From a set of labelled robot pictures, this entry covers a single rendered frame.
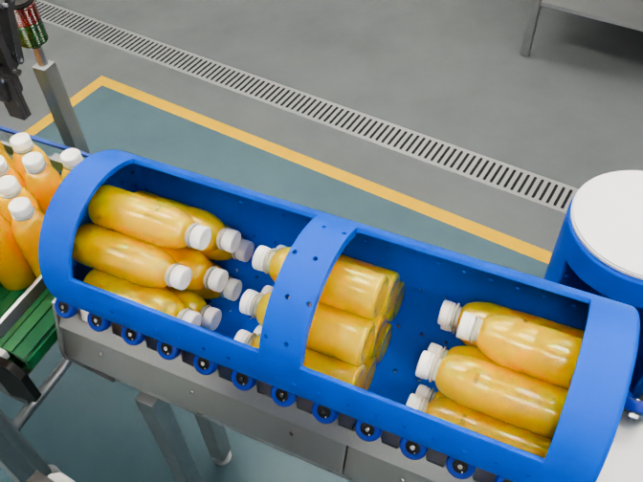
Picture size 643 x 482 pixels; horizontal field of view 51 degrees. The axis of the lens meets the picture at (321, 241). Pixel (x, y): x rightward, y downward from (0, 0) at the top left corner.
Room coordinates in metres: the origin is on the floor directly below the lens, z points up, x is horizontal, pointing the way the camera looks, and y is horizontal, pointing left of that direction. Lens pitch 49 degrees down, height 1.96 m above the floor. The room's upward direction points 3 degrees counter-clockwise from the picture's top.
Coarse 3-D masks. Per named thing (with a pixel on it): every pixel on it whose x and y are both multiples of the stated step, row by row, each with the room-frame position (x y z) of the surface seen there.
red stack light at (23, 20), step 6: (30, 6) 1.32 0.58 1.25; (18, 12) 1.30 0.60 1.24; (24, 12) 1.31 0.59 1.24; (30, 12) 1.31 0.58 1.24; (36, 12) 1.33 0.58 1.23; (18, 18) 1.30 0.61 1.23; (24, 18) 1.31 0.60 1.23; (30, 18) 1.31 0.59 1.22; (36, 18) 1.32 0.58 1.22; (18, 24) 1.30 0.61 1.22; (24, 24) 1.30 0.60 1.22; (30, 24) 1.31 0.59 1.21
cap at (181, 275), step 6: (174, 270) 0.68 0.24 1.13; (180, 270) 0.68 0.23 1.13; (186, 270) 0.68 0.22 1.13; (174, 276) 0.67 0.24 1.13; (180, 276) 0.67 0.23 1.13; (186, 276) 0.68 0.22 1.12; (174, 282) 0.67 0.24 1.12; (180, 282) 0.67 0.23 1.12; (186, 282) 0.68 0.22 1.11; (180, 288) 0.66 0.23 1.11
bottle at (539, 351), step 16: (480, 320) 0.53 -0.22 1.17; (496, 320) 0.52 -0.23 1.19; (512, 320) 0.51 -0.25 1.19; (528, 320) 0.52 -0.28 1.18; (480, 336) 0.50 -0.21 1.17; (496, 336) 0.49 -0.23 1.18; (512, 336) 0.49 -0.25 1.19; (528, 336) 0.49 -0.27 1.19; (544, 336) 0.48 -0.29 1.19; (560, 336) 0.48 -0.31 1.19; (496, 352) 0.48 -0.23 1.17; (512, 352) 0.47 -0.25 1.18; (528, 352) 0.47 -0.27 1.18; (544, 352) 0.46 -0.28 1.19; (560, 352) 0.46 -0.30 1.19; (576, 352) 0.46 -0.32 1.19; (512, 368) 0.46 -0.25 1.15; (528, 368) 0.45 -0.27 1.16; (544, 368) 0.45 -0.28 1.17; (560, 368) 0.44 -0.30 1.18; (560, 384) 0.44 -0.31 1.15
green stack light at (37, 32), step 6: (36, 24) 1.32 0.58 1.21; (42, 24) 1.34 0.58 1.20; (18, 30) 1.30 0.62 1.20; (24, 30) 1.30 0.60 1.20; (30, 30) 1.31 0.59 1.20; (36, 30) 1.32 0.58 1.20; (42, 30) 1.33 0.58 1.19; (24, 36) 1.30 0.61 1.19; (30, 36) 1.30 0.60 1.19; (36, 36) 1.31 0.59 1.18; (42, 36) 1.32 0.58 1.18; (48, 36) 1.34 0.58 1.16; (24, 42) 1.30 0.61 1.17; (30, 42) 1.30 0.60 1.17; (36, 42) 1.31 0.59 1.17; (42, 42) 1.32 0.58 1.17; (30, 48) 1.30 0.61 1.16
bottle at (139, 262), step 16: (80, 240) 0.75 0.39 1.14; (96, 240) 0.74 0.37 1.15; (112, 240) 0.74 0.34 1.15; (128, 240) 0.74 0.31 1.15; (80, 256) 0.73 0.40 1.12; (96, 256) 0.72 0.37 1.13; (112, 256) 0.71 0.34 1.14; (128, 256) 0.70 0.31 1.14; (144, 256) 0.70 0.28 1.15; (160, 256) 0.70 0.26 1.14; (112, 272) 0.70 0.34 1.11; (128, 272) 0.69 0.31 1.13; (144, 272) 0.68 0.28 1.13; (160, 272) 0.68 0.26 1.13
